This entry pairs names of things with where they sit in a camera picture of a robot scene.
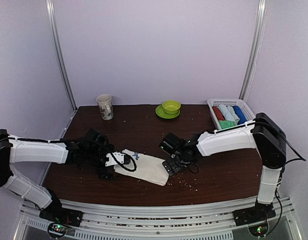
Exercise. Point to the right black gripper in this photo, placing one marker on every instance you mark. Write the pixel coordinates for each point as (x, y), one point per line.
(174, 168)

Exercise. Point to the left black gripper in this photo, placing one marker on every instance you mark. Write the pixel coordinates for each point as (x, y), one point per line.
(104, 173)

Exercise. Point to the white cream towel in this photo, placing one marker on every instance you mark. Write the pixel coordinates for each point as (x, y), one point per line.
(148, 168)

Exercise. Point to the green microfiber towel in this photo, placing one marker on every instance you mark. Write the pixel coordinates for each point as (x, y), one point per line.
(225, 124)

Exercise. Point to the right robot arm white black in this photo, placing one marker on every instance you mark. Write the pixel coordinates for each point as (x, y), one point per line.
(261, 134)

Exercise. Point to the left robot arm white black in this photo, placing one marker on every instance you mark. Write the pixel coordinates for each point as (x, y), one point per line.
(92, 149)

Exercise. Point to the green cup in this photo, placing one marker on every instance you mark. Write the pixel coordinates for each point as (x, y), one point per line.
(171, 106)

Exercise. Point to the green saucer plate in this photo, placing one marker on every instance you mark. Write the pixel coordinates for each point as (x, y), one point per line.
(162, 114)

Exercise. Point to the rolled red towel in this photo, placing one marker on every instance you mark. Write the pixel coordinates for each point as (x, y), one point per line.
(218, 113)

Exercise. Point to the rolled light blue towel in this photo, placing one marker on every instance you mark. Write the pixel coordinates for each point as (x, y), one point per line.
(229, 113)

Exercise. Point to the patterned ceramic mug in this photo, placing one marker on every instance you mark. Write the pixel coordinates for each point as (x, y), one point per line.
(104, 103)

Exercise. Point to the rolled dark blue towel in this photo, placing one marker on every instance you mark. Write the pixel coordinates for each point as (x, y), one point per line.
(240, 114)

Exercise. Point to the white plastic basket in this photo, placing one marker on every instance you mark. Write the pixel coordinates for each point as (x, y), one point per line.
(229, 102)

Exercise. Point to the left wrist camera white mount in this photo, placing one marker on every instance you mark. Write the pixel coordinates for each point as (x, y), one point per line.
(121, 159)

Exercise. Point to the aluminium front rail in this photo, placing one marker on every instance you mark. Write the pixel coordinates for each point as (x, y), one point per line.
(211, 221)

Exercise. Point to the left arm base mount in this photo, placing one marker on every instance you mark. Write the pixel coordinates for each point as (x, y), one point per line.
(65, 216)

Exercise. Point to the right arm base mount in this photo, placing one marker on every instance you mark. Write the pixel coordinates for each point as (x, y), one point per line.
(250, 215)

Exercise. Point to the right aluminium frame post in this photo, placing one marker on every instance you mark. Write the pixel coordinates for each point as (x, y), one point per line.
(255, 46)

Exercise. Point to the aluminium frame post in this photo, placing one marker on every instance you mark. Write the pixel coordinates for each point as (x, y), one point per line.
(255, 46)
(59, 54)

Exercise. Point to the left aluminium frame post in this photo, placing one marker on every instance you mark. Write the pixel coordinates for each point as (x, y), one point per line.
(59, 54)

